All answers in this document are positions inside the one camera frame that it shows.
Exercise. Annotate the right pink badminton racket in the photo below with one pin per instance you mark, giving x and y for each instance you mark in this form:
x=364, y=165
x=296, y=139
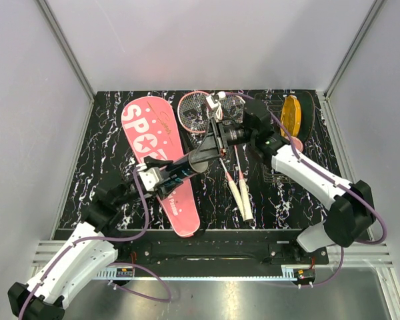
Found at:
x=231, y=108

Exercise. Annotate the left pink badminton racket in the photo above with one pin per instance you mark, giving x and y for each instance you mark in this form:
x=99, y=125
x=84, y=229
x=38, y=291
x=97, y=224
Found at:
x=192, y=114

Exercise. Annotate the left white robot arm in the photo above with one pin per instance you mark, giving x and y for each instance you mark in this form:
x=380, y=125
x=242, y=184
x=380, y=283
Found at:
x=95, y=242

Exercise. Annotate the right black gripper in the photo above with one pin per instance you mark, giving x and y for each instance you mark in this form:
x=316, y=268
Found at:
x=208, y=148

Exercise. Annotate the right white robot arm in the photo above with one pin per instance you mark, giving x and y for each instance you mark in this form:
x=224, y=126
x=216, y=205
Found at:
x=349, y=205

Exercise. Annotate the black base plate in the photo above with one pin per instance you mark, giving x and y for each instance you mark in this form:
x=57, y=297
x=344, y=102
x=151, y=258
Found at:
x=220, y=253

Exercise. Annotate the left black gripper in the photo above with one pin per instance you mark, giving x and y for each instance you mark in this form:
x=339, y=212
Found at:
x=151, y=162

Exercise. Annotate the pink racket bag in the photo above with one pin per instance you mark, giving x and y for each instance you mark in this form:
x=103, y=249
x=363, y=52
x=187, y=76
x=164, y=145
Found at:
x=151, y=130

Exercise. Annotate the black shuttlecock tube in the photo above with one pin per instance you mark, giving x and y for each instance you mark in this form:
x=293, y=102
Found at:
x=183, y=170

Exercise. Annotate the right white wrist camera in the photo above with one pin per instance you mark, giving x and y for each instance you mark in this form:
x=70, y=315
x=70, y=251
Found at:
x=214, y=105

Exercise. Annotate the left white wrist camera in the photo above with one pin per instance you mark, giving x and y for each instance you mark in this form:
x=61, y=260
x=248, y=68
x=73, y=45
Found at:
x=150, y=178

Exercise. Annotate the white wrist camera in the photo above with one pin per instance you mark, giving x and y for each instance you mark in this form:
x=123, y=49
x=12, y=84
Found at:
x=214, y=105
x=150, y=178

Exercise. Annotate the pink patterned cup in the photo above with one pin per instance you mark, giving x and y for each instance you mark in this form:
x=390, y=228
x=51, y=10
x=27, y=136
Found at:
x=298, y=144

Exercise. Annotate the pink badminton racket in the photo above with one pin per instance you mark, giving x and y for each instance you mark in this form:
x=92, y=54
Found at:
x=231, y=108
x=192, y=114

